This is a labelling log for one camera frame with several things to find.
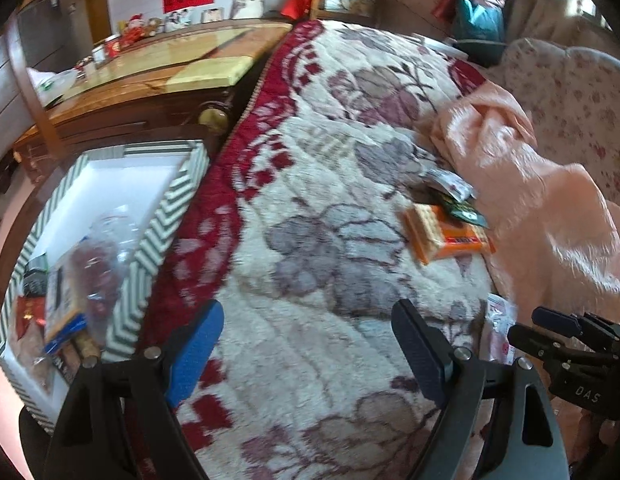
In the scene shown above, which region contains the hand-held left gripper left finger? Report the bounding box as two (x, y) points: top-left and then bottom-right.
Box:
(42, 299), (226, 480)

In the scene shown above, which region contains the floral sofa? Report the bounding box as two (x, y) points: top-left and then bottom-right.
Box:
(500, 37), (620, 201)

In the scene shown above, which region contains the silver snack packet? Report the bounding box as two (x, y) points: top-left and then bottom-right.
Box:
(422, 170), (476, 201)

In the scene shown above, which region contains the black snack packet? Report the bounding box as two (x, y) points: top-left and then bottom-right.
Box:
(22, 255), (51, 296)

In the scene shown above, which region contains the orange cracker packet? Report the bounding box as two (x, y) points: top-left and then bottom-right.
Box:
(402, 202), (496, 266)

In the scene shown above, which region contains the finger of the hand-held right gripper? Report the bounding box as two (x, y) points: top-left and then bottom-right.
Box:
(531, 306), (581, 336)
(507, 324), (556, 361)

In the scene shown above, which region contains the dark green snack packet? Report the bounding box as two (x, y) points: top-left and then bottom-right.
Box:
(440, 197), (488, 228)

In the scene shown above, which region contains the large wedding photo frame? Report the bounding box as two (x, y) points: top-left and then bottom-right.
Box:
(232, 0), (267, 20)

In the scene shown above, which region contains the blue white snack packet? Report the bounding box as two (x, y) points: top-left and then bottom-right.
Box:
(42, 260), (88, 356)

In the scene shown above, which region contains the wooden chair frame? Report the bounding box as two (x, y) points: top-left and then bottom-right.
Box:
(4, 20), (61, 158)

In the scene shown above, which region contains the clear packet of brown snacks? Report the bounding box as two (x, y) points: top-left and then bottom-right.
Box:
(17, 330), (56, 391)

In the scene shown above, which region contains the white and green plastic bag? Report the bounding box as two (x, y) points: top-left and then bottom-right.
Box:
(32, 67), (81, 106)

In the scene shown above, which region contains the teal bag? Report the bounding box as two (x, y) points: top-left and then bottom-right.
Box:
(452, 0), (506, 43)

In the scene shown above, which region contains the brass round ornament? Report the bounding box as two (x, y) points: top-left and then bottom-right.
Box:
(197, 102), (232, 136)

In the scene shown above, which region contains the wooden cabinet with glass top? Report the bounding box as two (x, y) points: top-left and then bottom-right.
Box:
(12, 22), (296, 186)

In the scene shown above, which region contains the red and white floral blanket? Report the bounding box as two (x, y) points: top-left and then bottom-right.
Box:
(122, 20), (516, 480)

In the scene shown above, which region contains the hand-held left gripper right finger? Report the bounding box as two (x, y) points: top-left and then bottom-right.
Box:
(391, 299), (571, 480)

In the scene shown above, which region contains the white box with striped rim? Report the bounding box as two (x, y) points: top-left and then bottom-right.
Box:
(0, 141), (211, 433)

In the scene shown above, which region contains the white and red snack packet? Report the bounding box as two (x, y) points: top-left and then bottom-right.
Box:
(485, 294), (521, 366)

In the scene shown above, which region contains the red gift bag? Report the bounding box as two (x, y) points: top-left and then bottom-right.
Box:
(281, 0), (316, 20)

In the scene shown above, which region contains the pink blanket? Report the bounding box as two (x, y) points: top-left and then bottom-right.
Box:
(432, 80), (620, 361)

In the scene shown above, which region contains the clear packet of red snacks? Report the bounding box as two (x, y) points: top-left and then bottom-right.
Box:
(70, 215), (141, 321)

